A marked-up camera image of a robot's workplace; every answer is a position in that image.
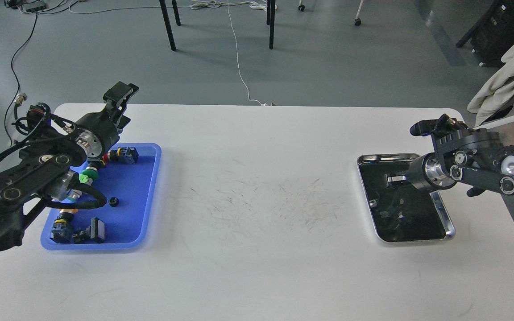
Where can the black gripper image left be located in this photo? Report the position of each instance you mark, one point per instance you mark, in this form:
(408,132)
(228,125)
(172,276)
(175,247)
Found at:
(99,131)

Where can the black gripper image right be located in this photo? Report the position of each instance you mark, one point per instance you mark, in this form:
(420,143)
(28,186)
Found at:
(424,173)

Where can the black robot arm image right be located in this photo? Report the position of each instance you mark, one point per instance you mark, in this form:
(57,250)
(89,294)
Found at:
(475,157)

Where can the silver metal tray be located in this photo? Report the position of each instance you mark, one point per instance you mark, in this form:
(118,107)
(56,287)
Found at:
(402,214)

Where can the blue plastic tray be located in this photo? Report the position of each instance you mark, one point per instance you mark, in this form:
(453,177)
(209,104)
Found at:
(127,223)

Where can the black table leg left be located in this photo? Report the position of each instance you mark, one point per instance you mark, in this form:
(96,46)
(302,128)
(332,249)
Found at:
(166,20)

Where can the black table leg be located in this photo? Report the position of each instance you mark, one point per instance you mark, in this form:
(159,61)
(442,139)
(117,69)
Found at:
(166,20)
(271,6)

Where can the beige cloth on chair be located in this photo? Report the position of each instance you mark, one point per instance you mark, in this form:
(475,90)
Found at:
(496,92)

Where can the black table leg right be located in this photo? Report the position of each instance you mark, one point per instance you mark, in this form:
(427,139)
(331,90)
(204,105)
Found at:
(271,6)

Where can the black cabinet background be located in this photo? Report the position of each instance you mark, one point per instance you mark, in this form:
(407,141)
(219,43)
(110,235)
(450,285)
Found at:
(493,34)

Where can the red push button switch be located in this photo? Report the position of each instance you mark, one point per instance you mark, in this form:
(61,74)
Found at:
(126,155)

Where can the green push button switch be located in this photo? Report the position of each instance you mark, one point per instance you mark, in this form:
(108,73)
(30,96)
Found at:
(88,175)

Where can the light green selector switch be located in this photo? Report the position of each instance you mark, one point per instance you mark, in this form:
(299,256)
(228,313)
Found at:
(74,195)

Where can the black rectangular switch block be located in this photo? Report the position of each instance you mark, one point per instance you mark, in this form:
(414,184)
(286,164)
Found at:
(95,232)

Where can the yellow push button switch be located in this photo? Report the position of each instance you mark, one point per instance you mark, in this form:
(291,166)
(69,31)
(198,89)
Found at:
(62,228)

